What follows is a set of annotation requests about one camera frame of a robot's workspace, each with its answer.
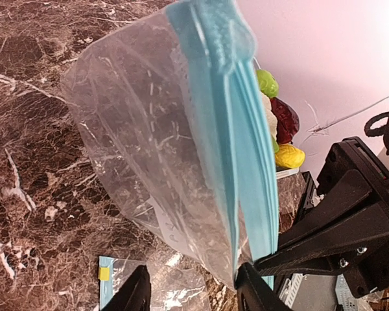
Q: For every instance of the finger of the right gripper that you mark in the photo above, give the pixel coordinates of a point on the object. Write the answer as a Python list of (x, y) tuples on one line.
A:
[(324, 254), (352, 205)]

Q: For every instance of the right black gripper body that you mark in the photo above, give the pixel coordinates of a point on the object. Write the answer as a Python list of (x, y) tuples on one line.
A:
[(353, 154)]

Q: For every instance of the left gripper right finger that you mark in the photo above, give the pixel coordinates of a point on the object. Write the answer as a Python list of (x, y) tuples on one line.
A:
[(253, 293)]

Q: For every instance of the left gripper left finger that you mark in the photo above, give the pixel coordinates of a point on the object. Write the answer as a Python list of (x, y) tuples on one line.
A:
[(134, 294)]

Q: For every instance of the white cauliflower toy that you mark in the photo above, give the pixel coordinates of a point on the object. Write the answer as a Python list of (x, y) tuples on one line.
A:
[(271, 120)]

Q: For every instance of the clear zip bag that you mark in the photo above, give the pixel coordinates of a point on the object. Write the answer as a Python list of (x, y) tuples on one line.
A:
[(173, 288), (172, 117)]

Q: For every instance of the yellow lemon toy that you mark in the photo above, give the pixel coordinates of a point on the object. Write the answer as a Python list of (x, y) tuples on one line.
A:
[(288, 156)]

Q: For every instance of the light blue plastic basket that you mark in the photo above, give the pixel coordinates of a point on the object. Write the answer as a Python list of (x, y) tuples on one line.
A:
[(285, 172)]

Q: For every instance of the dark red pomegranate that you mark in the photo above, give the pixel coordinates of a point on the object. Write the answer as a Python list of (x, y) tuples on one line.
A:
[(288, 123)]

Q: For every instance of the green apple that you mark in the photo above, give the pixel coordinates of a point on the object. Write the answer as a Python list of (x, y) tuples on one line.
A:
[(268, 85)]

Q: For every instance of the white slotted cable duct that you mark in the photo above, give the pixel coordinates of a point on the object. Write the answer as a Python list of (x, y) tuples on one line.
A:
[(290, 288)]

